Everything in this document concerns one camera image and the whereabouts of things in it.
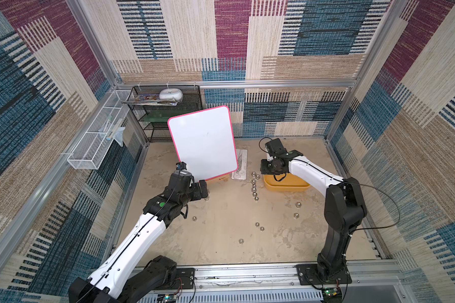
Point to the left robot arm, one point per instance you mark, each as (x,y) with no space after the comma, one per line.
(114,280)

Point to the white ruler package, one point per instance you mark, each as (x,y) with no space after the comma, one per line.
(241,171)

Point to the white round device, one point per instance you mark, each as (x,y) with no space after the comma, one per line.
(172,94)

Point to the wooden whiteboard easel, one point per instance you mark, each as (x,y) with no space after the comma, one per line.
(221,178)

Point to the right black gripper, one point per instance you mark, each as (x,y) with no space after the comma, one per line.
(267,166)

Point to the white wire wall basket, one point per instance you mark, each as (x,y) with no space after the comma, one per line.
(102,132)

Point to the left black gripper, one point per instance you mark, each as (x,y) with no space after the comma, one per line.
(198,194)

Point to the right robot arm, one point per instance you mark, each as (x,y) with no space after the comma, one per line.
(344,210)

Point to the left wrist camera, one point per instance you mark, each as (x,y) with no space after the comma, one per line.
(181,166)

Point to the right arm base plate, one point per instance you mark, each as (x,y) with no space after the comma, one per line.
(310,274)

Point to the pink framed whiteboard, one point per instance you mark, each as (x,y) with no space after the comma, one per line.
(204,141)

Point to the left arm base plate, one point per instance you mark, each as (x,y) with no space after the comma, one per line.
(182,280)

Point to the magazine on shelf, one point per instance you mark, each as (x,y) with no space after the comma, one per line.
(152,100)

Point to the black wire shelf rack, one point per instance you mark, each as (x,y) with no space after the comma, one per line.
(154,119)

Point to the yellow plastic storage box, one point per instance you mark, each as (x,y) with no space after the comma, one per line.
(290,183)

